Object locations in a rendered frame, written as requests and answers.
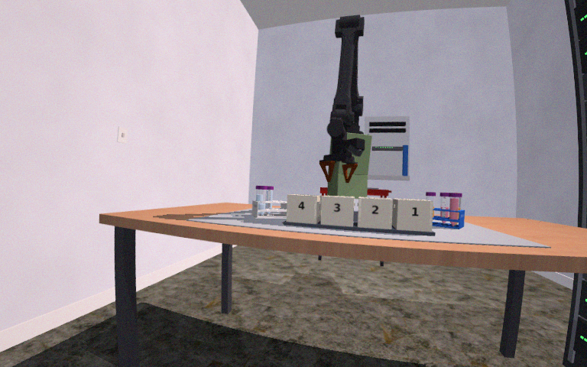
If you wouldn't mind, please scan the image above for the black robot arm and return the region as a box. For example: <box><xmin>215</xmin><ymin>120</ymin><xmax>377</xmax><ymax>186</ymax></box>
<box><xmin>327</xmin><ymin>15</ymin><xmax>365</xmax><ymax>157</ymax></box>

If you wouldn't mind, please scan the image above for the white tube rack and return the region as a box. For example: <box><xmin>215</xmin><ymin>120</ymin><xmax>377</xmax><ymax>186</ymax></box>
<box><xmin>252</xmin><ymin>200</ymin><xmax>287</xmax><ymax>218</ymax></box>

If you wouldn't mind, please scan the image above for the blue tube rack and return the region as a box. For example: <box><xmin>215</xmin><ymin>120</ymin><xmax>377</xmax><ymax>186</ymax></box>
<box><xmin>433</xmin><ymin>208</ymin><xmax>465</xmax><ymax>229</ymax></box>

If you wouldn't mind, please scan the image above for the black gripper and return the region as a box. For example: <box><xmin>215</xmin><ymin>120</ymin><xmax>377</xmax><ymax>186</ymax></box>
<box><xmin>319</xmin><ymin>141</ymin><xmax>358</xmax><ymax>183</ymax></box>

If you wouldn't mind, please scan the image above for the beige bucket adapter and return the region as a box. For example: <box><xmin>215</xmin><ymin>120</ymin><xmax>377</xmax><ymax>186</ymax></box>
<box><xmin>357</xmin><ymin>197</ymin><xmax>393</xmax><ymax>229</ymax></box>
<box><xmin>320</xmin><ymin>196</ymin><xmax>355</xmax><ymax>227</ymax></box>
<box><xmin>392</xmin><ymin>198</ymin><xmax>433</xmax><ymax>232</ymax></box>
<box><xmin>287</xmin><ymin>194</ymin><xmax>322</xmax><ymax>224</ymax></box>

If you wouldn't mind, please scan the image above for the grey flat mat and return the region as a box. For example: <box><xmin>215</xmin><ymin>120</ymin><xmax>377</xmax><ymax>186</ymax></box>
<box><xmin>186</xmin><ymin>208</ymin><xmax>551</xmax><ymax>248</ymax></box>

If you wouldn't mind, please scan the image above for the tube with pink liquid and purple cap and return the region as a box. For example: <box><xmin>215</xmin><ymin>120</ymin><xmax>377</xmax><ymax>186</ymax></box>
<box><xmin>440</xmin><ymin>193</ymin><xmax>449</xmax><ymax>224</ymax></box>

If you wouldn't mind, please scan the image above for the pink conical tube with purple cap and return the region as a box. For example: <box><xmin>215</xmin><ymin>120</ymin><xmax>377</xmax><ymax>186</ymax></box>
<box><xmin>449</xmin><ymin>193</ymin><xmax>460</xmax><ymax>226</ymax></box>

